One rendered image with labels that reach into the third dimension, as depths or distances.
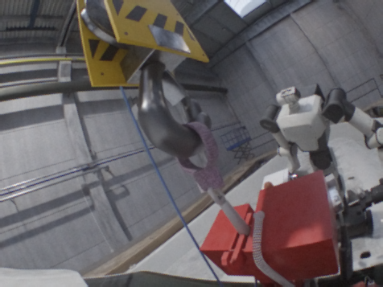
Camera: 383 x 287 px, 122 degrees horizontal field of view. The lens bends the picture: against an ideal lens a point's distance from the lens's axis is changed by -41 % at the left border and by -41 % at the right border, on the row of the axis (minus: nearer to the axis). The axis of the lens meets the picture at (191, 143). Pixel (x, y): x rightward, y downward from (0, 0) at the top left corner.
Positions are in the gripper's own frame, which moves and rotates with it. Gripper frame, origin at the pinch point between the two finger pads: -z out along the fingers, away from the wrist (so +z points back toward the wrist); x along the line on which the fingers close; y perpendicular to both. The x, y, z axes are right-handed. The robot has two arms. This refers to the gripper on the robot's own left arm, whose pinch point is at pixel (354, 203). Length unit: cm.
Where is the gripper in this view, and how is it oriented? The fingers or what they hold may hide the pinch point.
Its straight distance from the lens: 103.7
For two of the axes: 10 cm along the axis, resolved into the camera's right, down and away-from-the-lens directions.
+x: 4.4, -4.6, 7.7
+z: 6.9, -3.8, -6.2
